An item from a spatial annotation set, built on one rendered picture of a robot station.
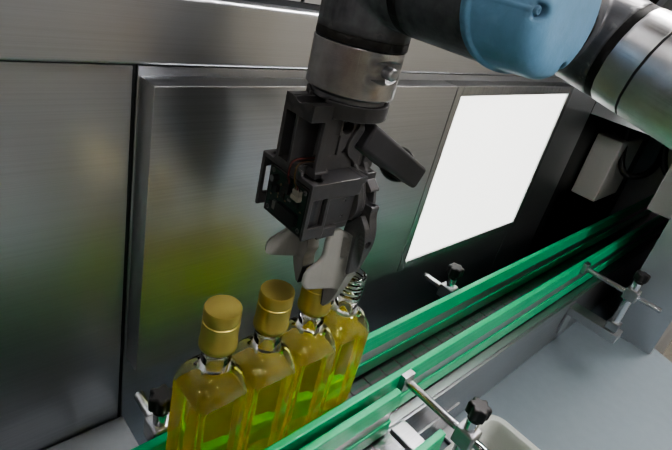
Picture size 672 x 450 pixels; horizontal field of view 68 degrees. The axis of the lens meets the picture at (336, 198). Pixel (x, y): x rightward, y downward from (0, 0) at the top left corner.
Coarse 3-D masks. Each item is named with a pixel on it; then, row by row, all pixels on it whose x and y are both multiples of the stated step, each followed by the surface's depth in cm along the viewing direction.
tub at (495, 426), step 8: (496, 416) 83; (480, 424) 80; (488, 424) 82; (496, 424) 82; (504, 424) 82; (488, 432) 83; (496, 432) 82; (504, 432) 82; (512, 432) 81; (480, 440) 82; (488, 440) 83; (496, 440) 83; (504, 440) 82; (512, 440) 81; (520, 440) 80; (528, 440) 80; (448, 448) 75; (488, 448) 84; (496, 448) 83; (504, 448) 82; (512, 448) 81; (520, 448) 80; (528, 448) 79; (536, 448) 79
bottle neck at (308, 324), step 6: (300, 312) 53; (300, 318) 53; (306, 318) 53; (312, 318) 52; (318, 318) 53; (324, 318) 54; (300, 324) 53; (306, 324) 53; (312, 324) 53; (318, 324) 53; (306, 330) 53; (312, 330) 53; (318, 330) 54
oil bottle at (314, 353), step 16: (288, 336) 54; (304, 336) 53; (320, 336) 54; (304, 352) 52; (320, 352) 54; (304, 368) 53; (320, 368) 55; (304, 384) 54; (320, 384) 57; (304, 400) 56; (320, 400) 59; (288, 416) 56; (304, 416) 58; (288, 432) 57
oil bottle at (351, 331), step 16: (336, 320) 57; (352, 320) 57; (336, 336) 57; (352, 336) 58; (336, 352) 57; (352, 352) 59; (336, 368) 58; (352, 368) 61; (336, 384) 60; (336, 400) 63
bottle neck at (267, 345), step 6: (258, 336) 49; (264, 336) 48; (252, 342) 50; (258, 342) 49; (264, 342) 49; (270, 342) 49; (276, 342) 49; (258, 348) 49; (264, 348) 49; (270, 348) 49; (276, 348) 50
